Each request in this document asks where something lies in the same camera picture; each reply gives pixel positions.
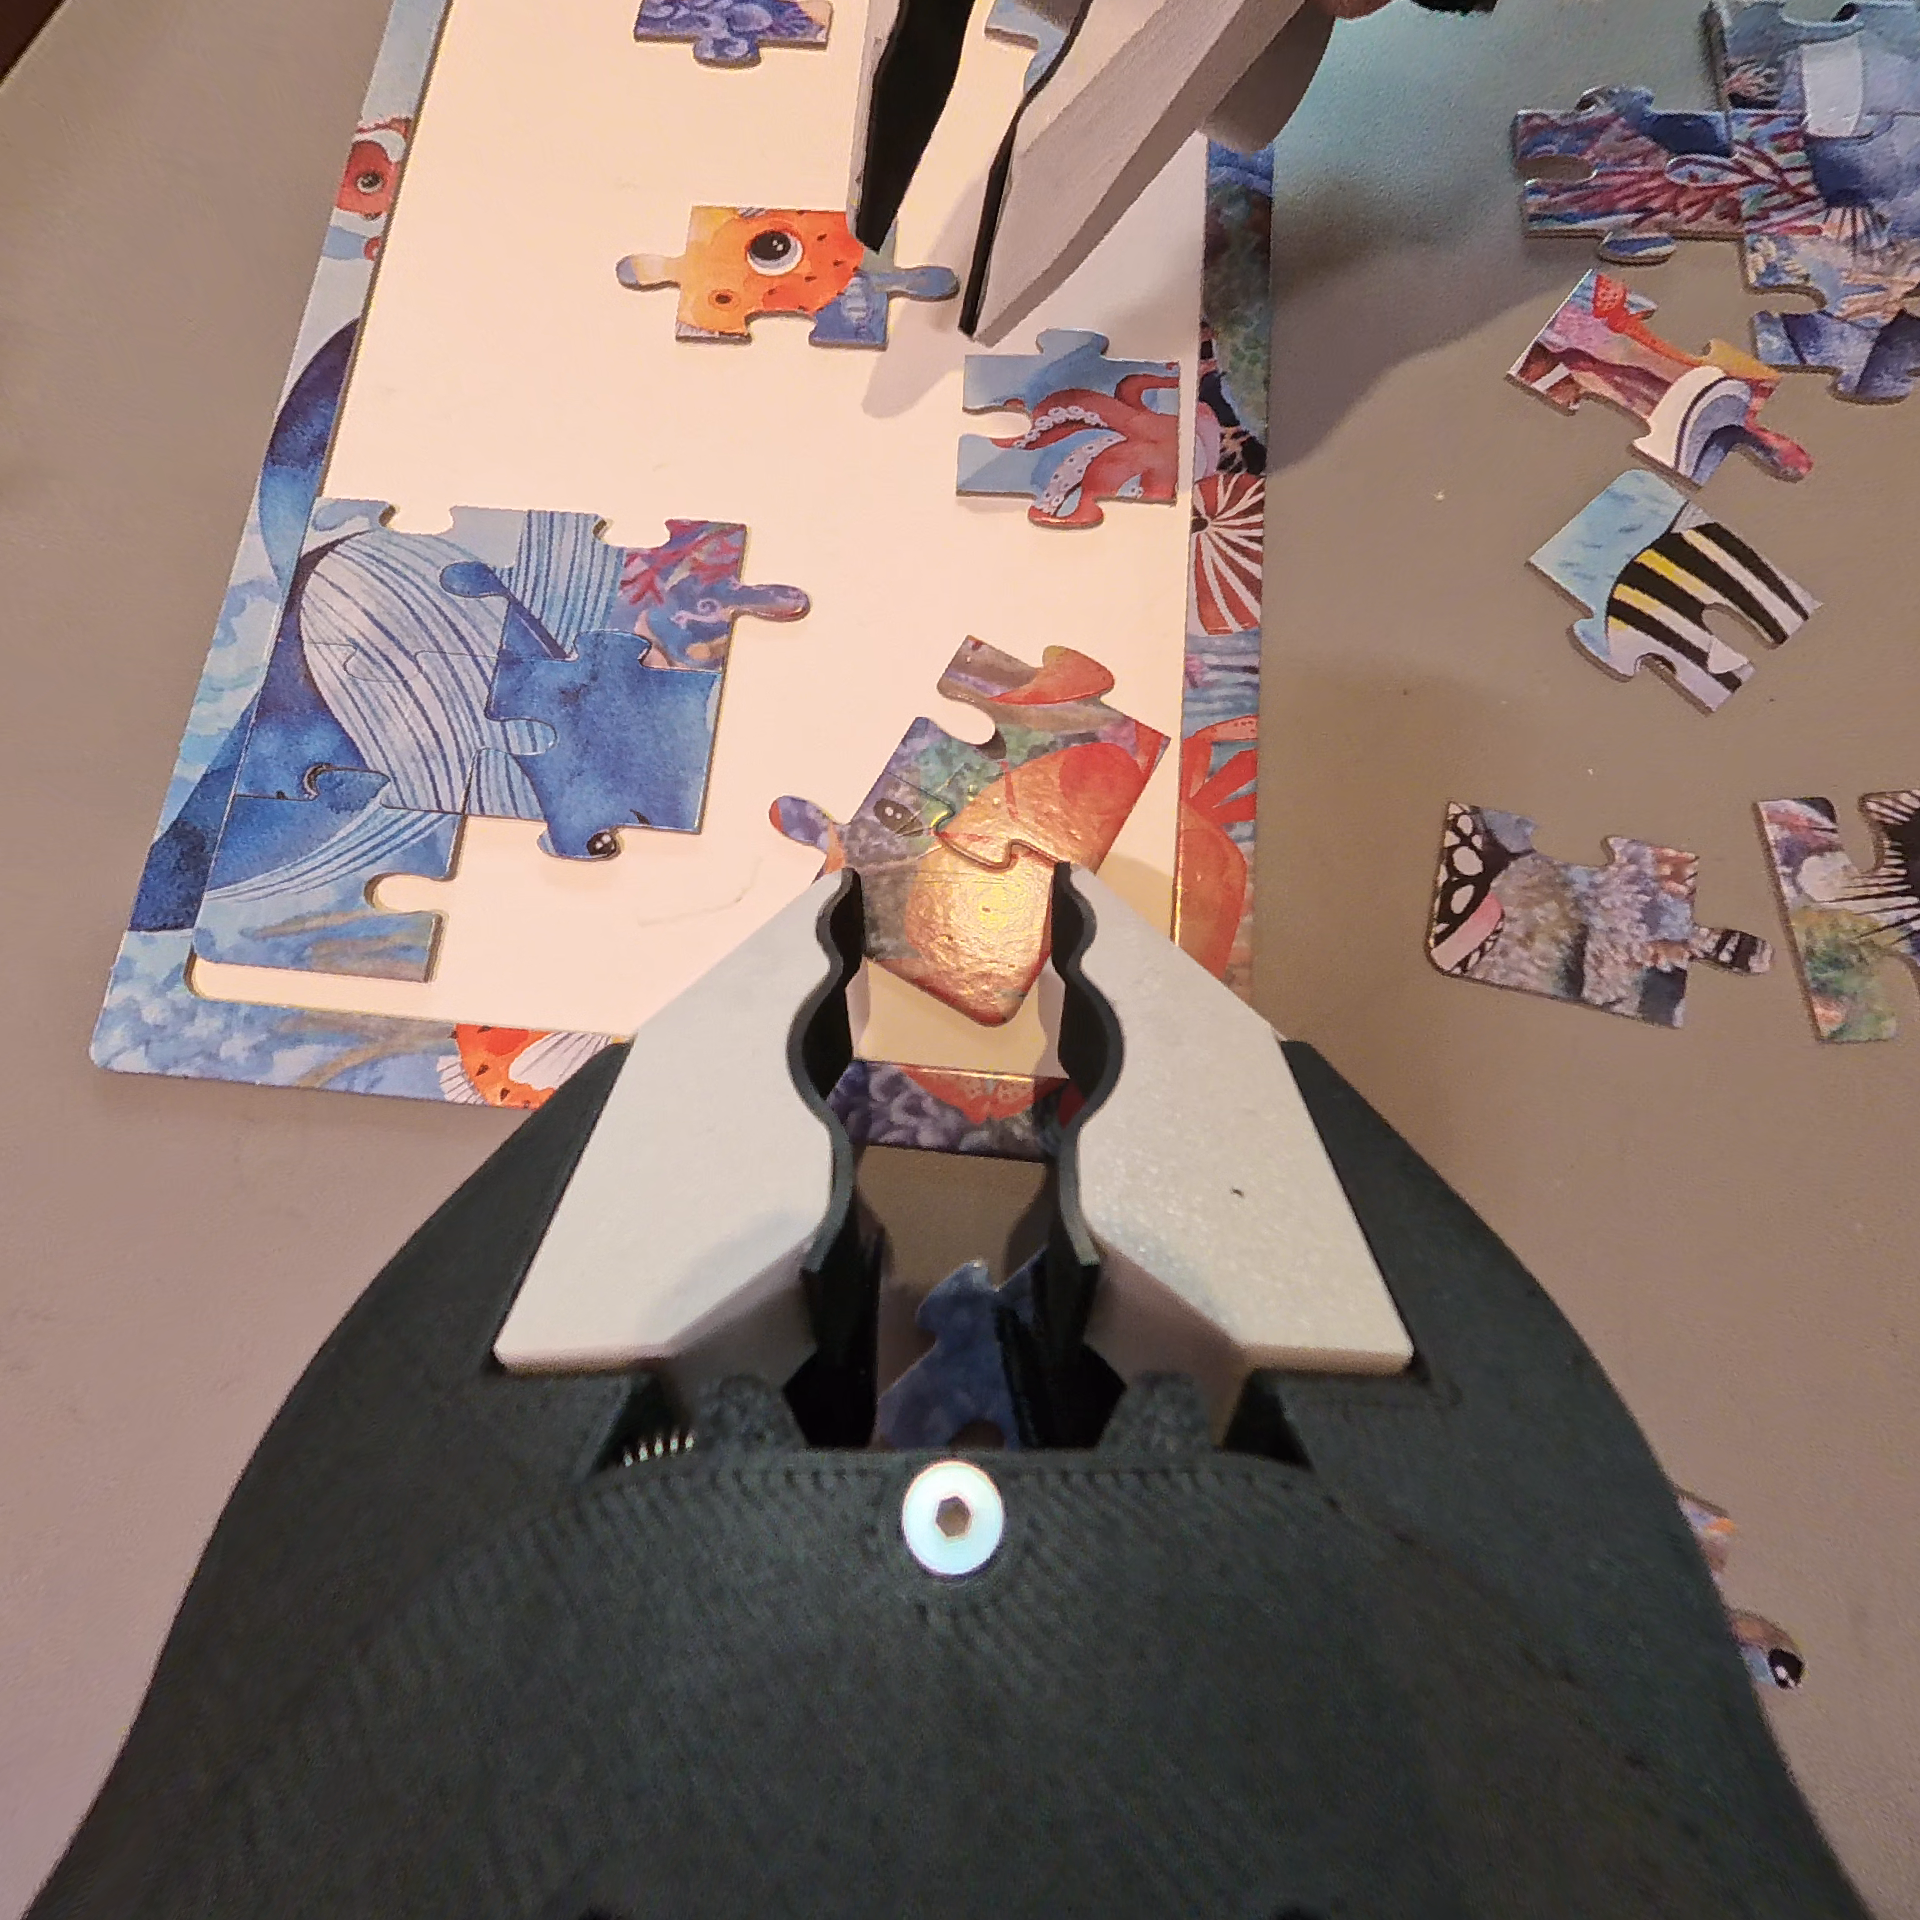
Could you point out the joined coral reef puzzle pieces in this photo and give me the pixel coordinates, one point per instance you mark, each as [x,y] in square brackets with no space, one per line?
[1769,165]

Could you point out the green grey urchin-spine puzzle piece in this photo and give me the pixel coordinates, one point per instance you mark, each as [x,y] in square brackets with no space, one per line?
[1830,930]

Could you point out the black white spotted puzzle piece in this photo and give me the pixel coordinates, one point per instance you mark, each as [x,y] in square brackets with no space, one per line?
[1575,921]

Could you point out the orange pufferfish puzzle piece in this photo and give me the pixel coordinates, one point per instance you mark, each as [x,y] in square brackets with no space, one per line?
[750,271]

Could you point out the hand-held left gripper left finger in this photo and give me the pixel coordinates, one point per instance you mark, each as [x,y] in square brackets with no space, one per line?
[676,1200]

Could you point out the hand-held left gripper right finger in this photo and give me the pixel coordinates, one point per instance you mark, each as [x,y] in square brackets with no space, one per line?
[1230,1215]

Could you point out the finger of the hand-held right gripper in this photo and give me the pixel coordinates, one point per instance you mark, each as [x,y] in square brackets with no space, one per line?
[1156,105]
[909,105]

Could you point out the joined orange crab puzzle pieces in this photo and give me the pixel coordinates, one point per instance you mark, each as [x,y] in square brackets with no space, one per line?
[1020,809]

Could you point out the purple blue bubbly puzzle piece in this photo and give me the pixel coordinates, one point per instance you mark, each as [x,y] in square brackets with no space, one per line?
[955,1349]

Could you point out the ocean jigsaw puzzle frame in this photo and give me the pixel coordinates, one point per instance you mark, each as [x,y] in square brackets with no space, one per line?
[525,301]

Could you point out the joined blue whale puzzle pieces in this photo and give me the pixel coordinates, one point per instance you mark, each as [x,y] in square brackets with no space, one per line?
[422,674]

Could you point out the yellow black striped fish piece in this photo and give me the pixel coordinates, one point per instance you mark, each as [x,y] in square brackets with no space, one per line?
[1665,592]

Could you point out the red octopus puzzle piece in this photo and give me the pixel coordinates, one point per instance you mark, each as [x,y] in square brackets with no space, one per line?
[1080,434]

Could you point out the purple orange fish puzzle piece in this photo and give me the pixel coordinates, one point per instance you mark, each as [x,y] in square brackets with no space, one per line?
[1748,1634]

